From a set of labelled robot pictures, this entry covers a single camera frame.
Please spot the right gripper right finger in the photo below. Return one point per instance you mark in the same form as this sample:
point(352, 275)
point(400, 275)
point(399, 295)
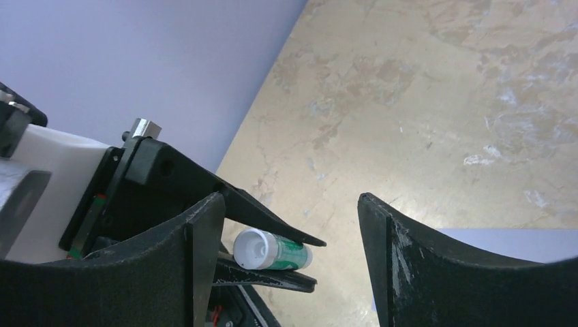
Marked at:
point(422, 277)

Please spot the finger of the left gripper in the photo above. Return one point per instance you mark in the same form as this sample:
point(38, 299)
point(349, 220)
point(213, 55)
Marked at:
point(163, 168)
point(229, 273)

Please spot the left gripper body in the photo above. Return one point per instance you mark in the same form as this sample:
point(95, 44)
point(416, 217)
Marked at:
point(137, 197)

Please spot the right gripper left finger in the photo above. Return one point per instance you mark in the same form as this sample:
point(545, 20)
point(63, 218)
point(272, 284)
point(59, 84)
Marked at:
point(165, 285)

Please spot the white green glue stick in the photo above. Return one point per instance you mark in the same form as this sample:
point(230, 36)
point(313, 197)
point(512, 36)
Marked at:
point(255, 249)

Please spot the grey envelope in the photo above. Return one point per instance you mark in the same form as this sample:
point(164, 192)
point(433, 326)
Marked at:
point(537, 245)

